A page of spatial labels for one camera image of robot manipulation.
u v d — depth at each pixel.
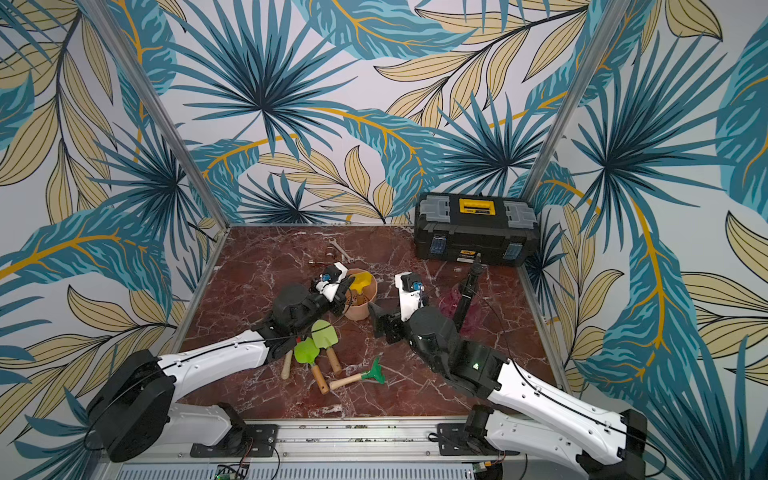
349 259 1.10
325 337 0.90
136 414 0.40
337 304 0.70
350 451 0.72
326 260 1.07
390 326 0.57
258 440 0.73
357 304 0.86
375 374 0.84
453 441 0.72
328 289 0.68
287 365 0.82
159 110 0.85
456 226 0.98
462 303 0.73
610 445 0.40
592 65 0.77
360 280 0.81
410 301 0.57
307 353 0.86
